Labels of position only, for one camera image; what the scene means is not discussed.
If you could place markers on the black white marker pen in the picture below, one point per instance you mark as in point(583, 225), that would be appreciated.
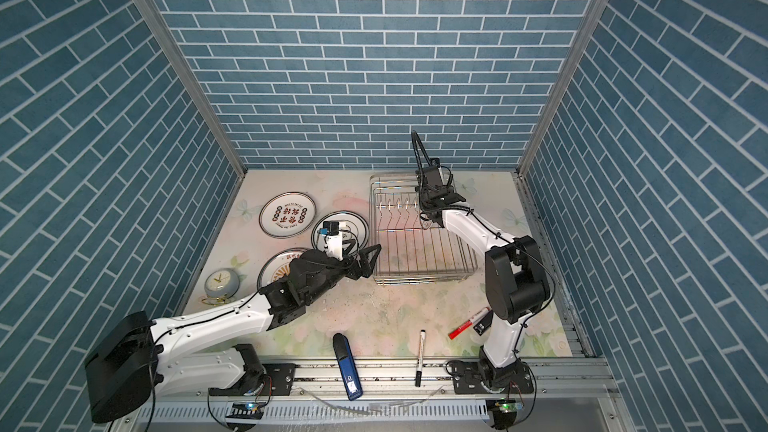
point(420, 359)

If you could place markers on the blue stapler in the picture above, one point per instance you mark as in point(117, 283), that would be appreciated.
point(350, 377)

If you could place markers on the aluminium corner post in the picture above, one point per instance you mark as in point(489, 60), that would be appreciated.
point(170, 48)
point(581, 40)

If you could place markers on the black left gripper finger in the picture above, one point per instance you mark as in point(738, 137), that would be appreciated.
point(370, 253)
point(366, 265)

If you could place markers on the aluminium corner post left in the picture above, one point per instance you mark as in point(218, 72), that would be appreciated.
point(170, 48)

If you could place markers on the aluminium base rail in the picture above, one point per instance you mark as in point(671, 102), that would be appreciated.
point(572, 394)

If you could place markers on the aluminium corner post right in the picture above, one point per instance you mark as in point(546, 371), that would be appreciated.
point(581, 40)

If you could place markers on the red white marker pen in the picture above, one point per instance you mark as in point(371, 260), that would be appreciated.
point(470, 322)

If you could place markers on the white plate red chinese characters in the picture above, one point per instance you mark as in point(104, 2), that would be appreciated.
point(287, 214)

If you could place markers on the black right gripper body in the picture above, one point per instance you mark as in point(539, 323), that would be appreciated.
point(422, 201)

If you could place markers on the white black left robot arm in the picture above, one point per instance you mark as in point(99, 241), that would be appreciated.
point(140, 358)

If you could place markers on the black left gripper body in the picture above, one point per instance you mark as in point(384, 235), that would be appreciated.
point(349, 270)

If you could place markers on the steel wire dish rack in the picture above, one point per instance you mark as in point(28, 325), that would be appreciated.
point(414, 250)

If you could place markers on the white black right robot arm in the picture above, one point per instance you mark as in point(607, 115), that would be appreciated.
point(517, 285)

